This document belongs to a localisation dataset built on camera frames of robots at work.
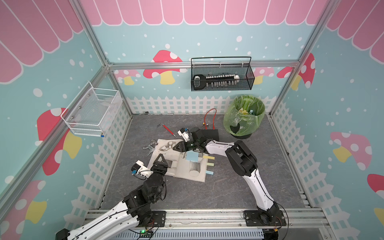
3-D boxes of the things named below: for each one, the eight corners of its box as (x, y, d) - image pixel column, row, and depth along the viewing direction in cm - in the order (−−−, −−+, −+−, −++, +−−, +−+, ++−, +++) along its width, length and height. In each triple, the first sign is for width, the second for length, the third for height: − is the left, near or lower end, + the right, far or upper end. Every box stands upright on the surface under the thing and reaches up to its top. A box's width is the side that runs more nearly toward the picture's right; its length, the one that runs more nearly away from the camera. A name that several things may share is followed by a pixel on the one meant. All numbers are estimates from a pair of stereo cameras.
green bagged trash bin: (226, 143, 105) (232, 119, 86) (222, 120, 119) (227, 95, 100) (256, 143, 105) (270, 119, 86) (249, 120, 119) (259, 95, 100)
